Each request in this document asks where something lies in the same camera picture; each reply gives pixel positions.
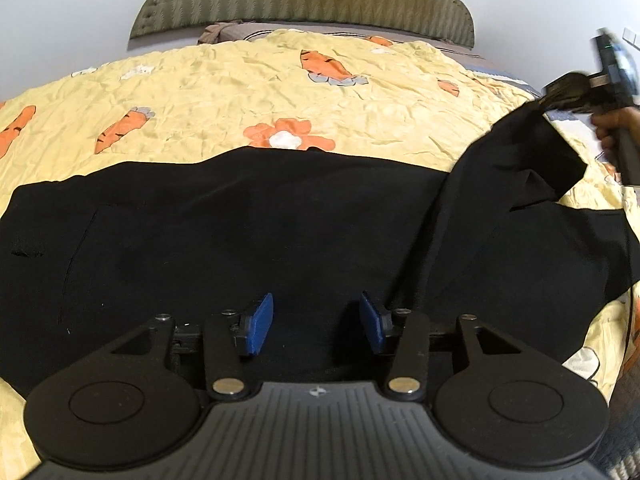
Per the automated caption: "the black cloth garment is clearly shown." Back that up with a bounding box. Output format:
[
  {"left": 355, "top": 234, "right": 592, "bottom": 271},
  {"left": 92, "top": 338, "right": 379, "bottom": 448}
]
[{"left": 1, "top": 105, "right": 639, "bottom": 394}]

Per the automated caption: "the person's right hand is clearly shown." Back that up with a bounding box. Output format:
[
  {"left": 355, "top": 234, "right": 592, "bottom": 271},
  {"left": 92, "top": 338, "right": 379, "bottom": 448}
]
[{"left": 590, "top": 107, "right": 640, "bottom": 169}]

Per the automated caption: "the yellow carrot print bedspread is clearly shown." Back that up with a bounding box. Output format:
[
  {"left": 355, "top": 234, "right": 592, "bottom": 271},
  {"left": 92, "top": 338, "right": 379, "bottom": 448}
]
[{"left": 1, "top": 29, "right": 639, "bottom": 479}]

